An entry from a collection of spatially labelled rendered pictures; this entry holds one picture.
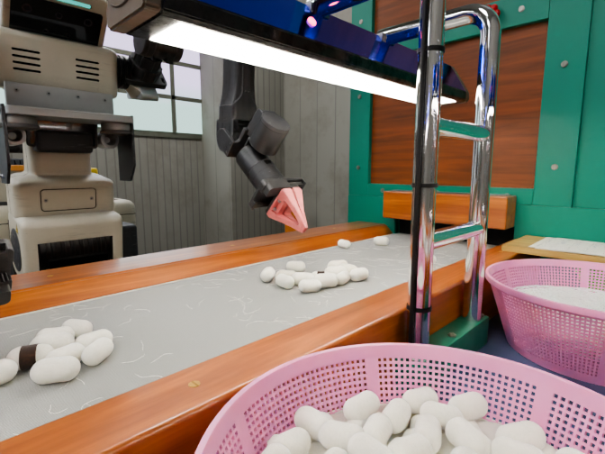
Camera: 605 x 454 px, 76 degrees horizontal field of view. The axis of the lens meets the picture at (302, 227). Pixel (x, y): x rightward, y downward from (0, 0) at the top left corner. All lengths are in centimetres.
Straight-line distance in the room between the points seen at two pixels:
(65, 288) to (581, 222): 90
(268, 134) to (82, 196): 58
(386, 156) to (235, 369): 88
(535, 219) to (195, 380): 79
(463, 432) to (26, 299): 51
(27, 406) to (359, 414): 25
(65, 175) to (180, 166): 279
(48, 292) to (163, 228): 325
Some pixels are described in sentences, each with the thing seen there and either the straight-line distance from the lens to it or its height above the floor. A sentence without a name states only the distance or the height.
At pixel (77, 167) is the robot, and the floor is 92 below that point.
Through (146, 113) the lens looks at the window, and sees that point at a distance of 377.
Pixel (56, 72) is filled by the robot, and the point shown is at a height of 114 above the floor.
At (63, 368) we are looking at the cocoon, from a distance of 39.
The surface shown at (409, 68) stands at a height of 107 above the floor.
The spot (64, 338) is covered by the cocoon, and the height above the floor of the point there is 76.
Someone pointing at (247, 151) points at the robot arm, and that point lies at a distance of 76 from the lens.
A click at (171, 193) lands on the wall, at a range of 385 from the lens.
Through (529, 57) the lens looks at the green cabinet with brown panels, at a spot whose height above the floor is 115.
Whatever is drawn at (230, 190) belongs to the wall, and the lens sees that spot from 362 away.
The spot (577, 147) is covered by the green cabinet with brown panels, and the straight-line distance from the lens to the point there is 94.
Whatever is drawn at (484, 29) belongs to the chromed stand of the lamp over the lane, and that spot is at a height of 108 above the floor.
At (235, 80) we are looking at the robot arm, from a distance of 80.
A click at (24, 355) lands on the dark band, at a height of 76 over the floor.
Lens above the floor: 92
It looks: 9 degrees down
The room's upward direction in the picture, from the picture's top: straight up
